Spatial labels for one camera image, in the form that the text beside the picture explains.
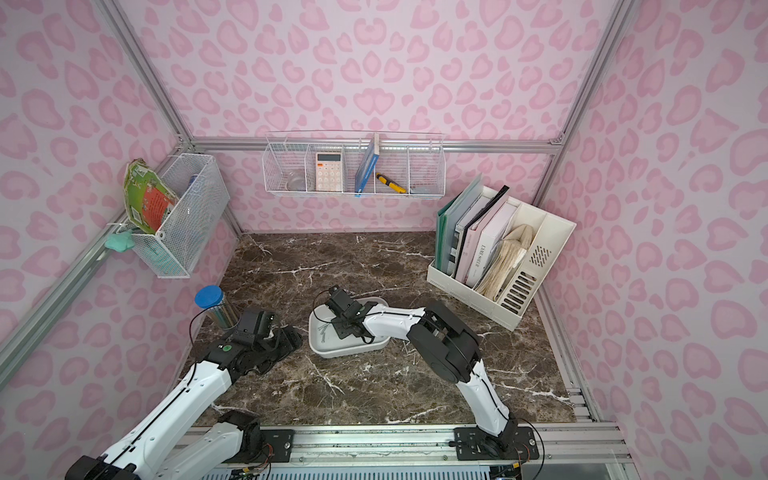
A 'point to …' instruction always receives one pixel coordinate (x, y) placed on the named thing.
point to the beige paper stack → (509, 253)
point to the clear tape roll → (296, 181)
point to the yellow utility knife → (391, 183)
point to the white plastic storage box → (324, 339)
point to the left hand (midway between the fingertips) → (294, 338)
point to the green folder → (446, 219)
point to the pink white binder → (481, 237)
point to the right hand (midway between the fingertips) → (342, 321)
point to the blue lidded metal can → (210, 298)
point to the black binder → (463, 229)
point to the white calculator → (329, 171)
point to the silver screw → (322, 328)
